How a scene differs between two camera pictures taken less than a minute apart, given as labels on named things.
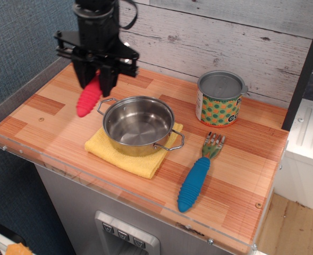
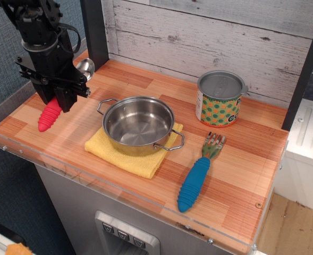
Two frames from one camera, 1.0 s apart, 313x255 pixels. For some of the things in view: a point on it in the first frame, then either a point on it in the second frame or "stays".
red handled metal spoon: x=90 y=95 → x=86 y=66
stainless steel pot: x=136 y=125 stays
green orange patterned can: x=218 y=98 stays
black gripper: x=98 y=37 → x=52 y=64
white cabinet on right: x=302 y=178 stays
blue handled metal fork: x=191 y=187 stays
